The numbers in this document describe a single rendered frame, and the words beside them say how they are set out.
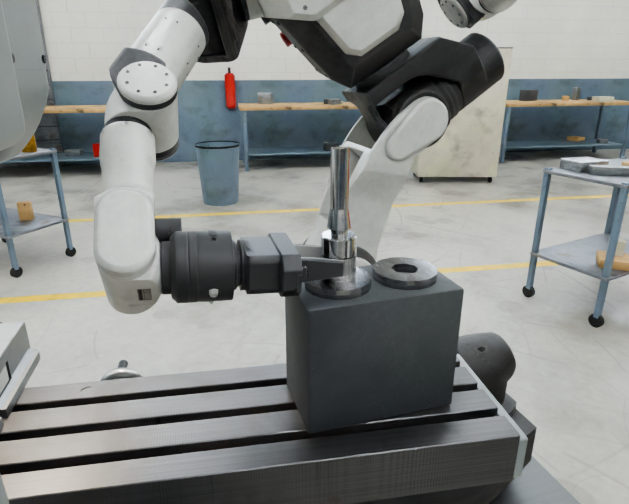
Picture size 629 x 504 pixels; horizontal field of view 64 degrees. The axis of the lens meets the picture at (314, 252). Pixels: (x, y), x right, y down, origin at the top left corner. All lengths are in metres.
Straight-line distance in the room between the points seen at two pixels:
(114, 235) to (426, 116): 0.62
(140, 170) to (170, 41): 0.24
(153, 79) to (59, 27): 7.67
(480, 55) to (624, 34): 9.41
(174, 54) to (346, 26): 0.29
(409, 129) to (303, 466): 0.62
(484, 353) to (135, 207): 0.96
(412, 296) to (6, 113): 0.48
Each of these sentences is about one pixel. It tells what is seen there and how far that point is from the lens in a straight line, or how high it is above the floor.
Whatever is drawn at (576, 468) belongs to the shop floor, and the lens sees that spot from 2.27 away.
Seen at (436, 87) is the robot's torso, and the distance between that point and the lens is 1.05.
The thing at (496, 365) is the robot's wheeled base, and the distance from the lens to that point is 1.35.
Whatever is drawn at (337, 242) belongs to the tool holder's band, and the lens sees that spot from 0.64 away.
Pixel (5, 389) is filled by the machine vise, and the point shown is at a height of 0.96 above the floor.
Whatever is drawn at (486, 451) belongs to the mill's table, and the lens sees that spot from 0.77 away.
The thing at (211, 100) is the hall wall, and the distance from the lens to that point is 8.12.
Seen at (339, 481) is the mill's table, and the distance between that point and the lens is 0.72.
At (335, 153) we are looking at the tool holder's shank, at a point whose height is 1.31.
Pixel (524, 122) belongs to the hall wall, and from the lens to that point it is 9.58.
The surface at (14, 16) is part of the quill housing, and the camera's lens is 0.61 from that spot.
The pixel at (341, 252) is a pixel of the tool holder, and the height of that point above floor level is 1.19.
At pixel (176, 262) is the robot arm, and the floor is 1.20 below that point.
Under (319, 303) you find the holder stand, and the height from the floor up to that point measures 1.13.
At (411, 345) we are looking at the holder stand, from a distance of 0.70.
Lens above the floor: 1.41
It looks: 20 degrees down
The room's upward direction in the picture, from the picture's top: straight up
